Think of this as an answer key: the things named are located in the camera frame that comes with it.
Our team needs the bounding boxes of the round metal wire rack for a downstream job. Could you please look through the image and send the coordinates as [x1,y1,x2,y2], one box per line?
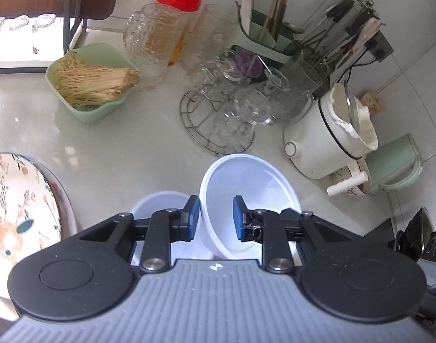
[179,89,256,157]

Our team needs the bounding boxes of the pale green plastic basket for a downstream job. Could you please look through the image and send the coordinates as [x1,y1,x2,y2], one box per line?
[45,43,142,126]

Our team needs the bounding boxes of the green utensil holder with chopsticks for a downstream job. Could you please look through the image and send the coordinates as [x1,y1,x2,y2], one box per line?
[236,0,301,65]

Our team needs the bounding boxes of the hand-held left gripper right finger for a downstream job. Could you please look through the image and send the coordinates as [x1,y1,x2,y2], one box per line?
[232,195,355,272]

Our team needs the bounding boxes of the large textured glass mug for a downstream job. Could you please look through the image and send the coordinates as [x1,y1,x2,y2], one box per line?
[123,3,170,92]

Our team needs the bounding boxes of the white plastic bowl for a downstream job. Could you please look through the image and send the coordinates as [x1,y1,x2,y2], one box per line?
[199,153,303,261]
[130,191,194,267]

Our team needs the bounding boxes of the red lid plastic jar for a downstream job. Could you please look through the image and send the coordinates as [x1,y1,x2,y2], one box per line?
[156,0,202,67]

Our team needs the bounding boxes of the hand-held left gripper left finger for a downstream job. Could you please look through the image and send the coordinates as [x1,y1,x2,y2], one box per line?
[78,195,201,273]

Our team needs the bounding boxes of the small paper tag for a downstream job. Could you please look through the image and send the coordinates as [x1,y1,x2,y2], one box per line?
[361,93,387,113]

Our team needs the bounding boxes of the cluster of small glass cups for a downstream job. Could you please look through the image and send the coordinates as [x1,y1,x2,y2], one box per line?
[189,48,324,148]

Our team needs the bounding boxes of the cream electric cooking pot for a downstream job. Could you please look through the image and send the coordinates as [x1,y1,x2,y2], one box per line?
[283,82,379,180]

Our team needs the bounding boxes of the hanging black kitchen utensils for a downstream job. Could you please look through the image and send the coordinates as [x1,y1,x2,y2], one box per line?
[296,0,387,76]

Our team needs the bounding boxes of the pale green electric kettle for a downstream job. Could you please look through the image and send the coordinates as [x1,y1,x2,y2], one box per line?
[366,133,424,191]

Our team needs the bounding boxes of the tall textured drinking glass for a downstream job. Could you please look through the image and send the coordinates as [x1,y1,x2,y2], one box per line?
[182,3,237,76]

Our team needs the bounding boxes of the bundle of dried noodles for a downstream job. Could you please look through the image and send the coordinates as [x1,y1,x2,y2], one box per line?
[53,53,140,111]

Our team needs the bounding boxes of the black wall socket with cable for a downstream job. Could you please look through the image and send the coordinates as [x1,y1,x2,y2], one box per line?
[337,30,396,83]

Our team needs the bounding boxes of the deer print ceramic plate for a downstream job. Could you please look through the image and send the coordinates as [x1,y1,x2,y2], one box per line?
[0,153,77,301]

